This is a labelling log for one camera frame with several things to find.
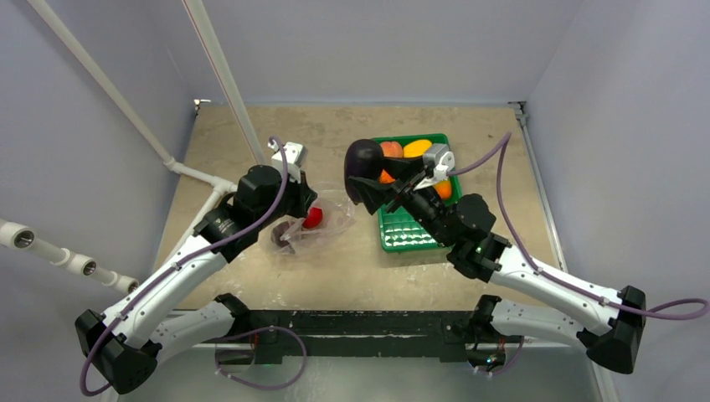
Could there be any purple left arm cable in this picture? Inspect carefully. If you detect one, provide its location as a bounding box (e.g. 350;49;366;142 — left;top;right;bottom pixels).
79;135;290;397

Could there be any toy peach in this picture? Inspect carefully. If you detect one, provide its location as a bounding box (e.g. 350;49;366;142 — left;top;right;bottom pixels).
380;141;404;158

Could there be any green plastic tray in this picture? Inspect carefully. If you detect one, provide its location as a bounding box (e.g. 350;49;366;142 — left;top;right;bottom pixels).
374;133;463;253

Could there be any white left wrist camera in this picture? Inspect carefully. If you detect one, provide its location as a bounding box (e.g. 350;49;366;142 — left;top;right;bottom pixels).
267;138;308;183

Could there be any orange green toy mango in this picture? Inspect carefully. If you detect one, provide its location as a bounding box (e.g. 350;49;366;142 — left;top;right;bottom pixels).
434;179;453;201

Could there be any orange toy pumpkin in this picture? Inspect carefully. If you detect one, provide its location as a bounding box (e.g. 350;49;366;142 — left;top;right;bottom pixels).
378;170;395;184

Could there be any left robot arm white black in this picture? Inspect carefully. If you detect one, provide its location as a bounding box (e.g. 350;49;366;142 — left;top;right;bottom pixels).
75;165;317;397

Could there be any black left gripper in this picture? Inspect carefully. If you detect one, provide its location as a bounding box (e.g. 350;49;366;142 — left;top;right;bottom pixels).
255;167;316;229

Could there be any dark red toy apple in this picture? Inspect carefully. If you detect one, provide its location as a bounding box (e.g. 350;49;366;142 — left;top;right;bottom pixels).
270;221;301;248

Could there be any red toy tomato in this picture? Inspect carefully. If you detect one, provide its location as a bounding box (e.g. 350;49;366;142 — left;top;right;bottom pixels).
301;206;324;229

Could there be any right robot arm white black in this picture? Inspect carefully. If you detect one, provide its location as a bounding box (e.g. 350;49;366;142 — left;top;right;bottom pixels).
344;157;646;374

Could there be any purple toy eggplant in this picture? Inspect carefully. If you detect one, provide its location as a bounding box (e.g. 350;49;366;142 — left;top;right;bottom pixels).
343;139;384;204

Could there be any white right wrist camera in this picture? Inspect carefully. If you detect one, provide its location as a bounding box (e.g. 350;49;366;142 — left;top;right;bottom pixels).
414;143;455;190

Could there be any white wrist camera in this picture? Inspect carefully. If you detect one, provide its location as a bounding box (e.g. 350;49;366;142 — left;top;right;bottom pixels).
267;138;308;183
414;143;455;190

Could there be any clear pink zip top bag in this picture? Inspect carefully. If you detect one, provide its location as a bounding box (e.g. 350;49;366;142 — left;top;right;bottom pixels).
263;182;356;256

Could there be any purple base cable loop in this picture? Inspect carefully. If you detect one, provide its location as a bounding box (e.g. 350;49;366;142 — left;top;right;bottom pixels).
214;327;308;392

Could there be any white pvc pipe frame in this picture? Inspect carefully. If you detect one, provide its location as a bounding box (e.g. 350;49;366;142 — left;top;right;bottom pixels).
1;1;266;294

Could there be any yellow toy bell pepper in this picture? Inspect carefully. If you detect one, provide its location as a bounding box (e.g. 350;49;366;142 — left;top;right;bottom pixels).
403;139;433;158

